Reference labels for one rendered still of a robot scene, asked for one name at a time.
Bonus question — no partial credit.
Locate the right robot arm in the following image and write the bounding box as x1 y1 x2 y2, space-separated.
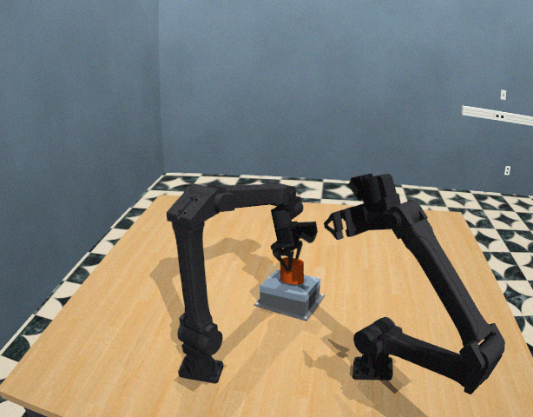
348 174 505 394

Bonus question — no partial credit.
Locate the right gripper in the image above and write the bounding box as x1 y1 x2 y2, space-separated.
324 206 376 240

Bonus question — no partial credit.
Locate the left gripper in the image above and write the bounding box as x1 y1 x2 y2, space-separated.
271 223 303 271

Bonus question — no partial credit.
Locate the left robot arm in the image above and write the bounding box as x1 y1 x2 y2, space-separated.
167 182 318 383

